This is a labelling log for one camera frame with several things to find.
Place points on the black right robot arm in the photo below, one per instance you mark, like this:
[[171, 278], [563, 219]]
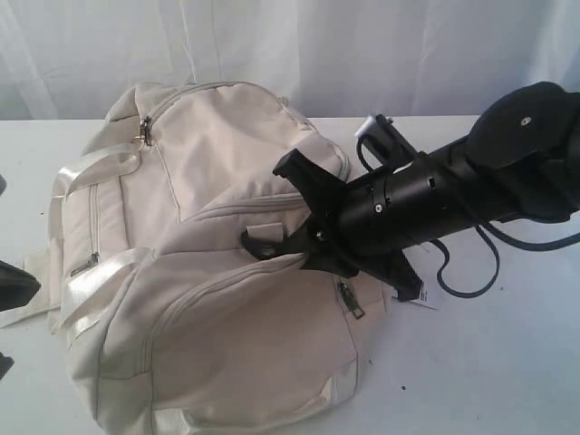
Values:
[[520, 160]]

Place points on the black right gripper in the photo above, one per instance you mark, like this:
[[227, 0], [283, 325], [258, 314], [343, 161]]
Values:
[[368, 221]]

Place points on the beige duffel bag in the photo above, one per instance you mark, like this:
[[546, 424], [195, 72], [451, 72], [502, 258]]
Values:
[[170, 325]]

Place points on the white barcode price tag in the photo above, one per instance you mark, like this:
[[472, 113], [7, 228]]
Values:
[[430, 297]]

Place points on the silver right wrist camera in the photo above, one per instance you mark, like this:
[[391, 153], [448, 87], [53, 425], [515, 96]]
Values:
[[380, 138]]

